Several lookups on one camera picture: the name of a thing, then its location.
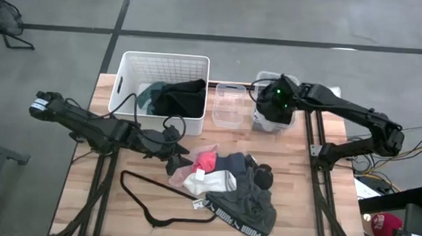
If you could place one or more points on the large clear plastic container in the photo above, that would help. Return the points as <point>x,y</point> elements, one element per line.
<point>260,77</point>

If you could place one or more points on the black sock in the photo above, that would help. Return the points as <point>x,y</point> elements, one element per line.
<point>264,177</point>

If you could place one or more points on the small clear plastic container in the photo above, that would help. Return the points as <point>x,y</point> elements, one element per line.
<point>228,108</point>

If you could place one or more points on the white sock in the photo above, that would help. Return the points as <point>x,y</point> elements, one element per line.
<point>214,181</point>

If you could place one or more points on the navy blue cloth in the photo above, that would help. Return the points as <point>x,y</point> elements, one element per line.
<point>230,163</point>

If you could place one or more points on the red cap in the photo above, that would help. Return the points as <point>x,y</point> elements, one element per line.
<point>386,225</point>

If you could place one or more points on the large black cloth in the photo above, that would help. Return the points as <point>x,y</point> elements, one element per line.
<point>182,99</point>

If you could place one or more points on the white paper tag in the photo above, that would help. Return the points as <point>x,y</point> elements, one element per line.
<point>200,174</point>
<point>198,204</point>

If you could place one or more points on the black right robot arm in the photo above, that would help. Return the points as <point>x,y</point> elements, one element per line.
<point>346,105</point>

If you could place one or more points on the black metal table frame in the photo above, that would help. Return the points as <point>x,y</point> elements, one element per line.
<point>318,200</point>
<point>96,184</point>

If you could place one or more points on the black clothes hanger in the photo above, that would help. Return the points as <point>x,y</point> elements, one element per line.
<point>156,223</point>

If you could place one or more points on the light pink cloth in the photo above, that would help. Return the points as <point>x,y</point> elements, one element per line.
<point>179,177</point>

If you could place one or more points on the white woven plastic basket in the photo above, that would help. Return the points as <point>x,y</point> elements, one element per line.
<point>162,64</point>

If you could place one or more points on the dark grey Puma underwear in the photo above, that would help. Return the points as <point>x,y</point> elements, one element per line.
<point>249,210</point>

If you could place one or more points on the teal cloth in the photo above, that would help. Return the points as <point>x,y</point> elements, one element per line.
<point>147,93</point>

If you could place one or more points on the silver metal corner bracket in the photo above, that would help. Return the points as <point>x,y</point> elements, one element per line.
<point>315,150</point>

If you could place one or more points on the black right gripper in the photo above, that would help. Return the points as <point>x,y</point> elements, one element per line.
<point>277,100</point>

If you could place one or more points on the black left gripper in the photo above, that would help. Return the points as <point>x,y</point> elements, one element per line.
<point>155,144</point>

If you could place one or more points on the red pink cloth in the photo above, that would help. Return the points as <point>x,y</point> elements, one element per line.
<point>206,161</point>

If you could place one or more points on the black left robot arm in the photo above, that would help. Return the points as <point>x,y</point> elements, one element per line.
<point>84,122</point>

